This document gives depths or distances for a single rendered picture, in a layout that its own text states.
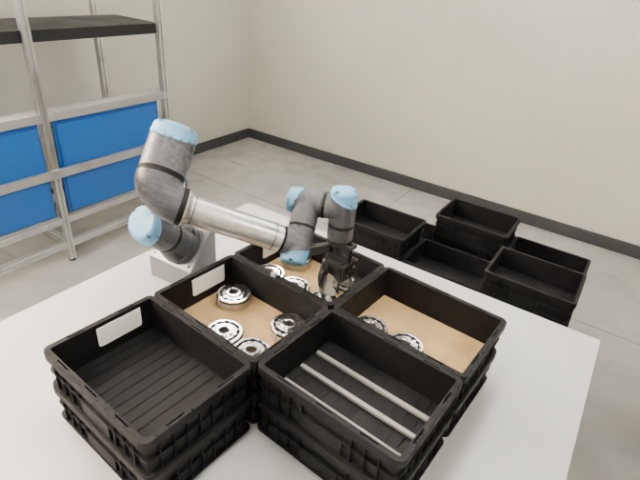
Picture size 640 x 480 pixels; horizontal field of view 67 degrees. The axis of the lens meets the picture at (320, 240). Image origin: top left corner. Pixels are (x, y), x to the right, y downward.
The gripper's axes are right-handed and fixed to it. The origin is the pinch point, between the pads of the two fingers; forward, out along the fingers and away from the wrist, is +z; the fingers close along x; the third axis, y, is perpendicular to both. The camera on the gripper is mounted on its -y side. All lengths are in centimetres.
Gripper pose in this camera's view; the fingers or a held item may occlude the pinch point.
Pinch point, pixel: (328, 291)
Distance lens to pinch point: 150.7
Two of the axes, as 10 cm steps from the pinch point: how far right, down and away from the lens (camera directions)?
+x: 6.8, -3.2, 6.6
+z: -0.7, 8.7, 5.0
